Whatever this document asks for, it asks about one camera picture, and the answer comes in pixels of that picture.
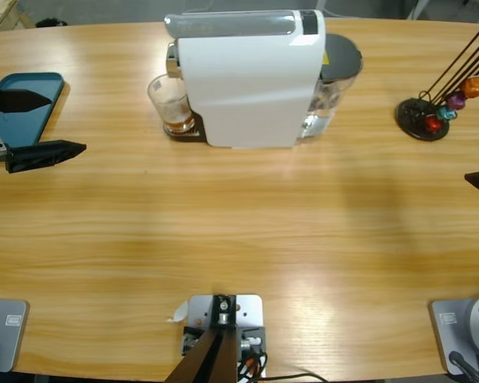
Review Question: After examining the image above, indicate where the white capsule coffee machine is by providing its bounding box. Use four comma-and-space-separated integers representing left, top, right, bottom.
162, 8, 364, 152

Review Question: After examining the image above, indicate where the teal plastic tray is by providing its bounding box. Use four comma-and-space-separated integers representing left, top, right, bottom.
0, 72, 65, 148

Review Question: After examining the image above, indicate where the clear drinking glass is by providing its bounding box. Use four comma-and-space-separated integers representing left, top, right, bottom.
146, 73, 196, 136

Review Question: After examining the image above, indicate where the purple coffee capsule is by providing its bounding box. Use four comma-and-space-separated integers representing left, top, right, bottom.
445, 91, 467, 112

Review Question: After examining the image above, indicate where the dark camera mount post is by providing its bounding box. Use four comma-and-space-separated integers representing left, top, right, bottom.
163, 294, 240, 383

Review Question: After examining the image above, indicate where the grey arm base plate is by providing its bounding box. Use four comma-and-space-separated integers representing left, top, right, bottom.
0, 298, 30, 373
429, 294, 479, 376

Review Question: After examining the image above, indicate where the white paper scrap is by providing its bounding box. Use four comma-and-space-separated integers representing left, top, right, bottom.
166, 301, 189, 323

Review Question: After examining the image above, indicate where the white chair leg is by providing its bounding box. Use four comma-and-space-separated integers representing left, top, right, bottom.
406, 0, 432, 21

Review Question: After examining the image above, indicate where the black base cable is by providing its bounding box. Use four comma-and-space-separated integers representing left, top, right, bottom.
449, 350, 479, 383

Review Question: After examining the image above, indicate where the black capsule holder with rods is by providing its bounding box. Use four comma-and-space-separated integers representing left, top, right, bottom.
394, 26, 479, 142

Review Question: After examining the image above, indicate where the black cable at mount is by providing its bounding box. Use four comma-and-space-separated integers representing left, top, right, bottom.
263, 373, 331, 383

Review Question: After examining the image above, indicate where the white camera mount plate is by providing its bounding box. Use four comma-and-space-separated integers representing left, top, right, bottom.
183, 294, 267, 378

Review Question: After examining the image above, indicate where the orange coffee capsule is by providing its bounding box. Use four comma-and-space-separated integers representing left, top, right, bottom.
461, 76, 479, 100

